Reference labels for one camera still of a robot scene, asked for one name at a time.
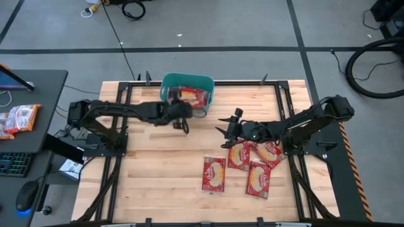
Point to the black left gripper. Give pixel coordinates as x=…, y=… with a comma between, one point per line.
x=184, y=111

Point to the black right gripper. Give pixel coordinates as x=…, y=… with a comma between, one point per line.
x=240, y=130

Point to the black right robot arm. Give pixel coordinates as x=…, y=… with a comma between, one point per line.
x=337, y=108

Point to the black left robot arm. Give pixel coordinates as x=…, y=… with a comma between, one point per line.
x=126, y=110

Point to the teal plastic basket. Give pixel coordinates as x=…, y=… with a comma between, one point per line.
x=186, y=79

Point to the black platform with hazard stripe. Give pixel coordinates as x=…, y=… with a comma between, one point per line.
x=344, y=176

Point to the black rectangular box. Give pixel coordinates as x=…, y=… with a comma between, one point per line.
x=63, y=148

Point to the white printed box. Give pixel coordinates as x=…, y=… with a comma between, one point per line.
x=71, y=168

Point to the black desk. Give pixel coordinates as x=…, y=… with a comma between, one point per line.
x=47, y=94

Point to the orange white snack bag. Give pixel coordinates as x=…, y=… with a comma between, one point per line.
x=22, y=118
x=3, y=130

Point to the black caster wheel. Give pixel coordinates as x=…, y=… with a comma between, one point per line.
x=46, y=210

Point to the computer monitor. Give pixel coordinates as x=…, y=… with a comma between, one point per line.
x=12, y=80

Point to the backlit black keyboard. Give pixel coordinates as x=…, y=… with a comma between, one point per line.
x=15, y=164

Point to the black computer mouse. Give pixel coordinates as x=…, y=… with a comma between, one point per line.
x=26, y=195

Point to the black equipment case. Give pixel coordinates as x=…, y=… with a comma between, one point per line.
x=393, y=25

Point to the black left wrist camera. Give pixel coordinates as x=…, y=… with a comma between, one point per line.
x=162, y=113

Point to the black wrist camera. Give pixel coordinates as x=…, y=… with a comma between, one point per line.
x=162, y=113
x=259, y=130

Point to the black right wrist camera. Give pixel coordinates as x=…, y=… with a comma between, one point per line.
x=259, y=130

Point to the black aluminium table frame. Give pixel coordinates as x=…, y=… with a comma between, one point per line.
x=246, y=83

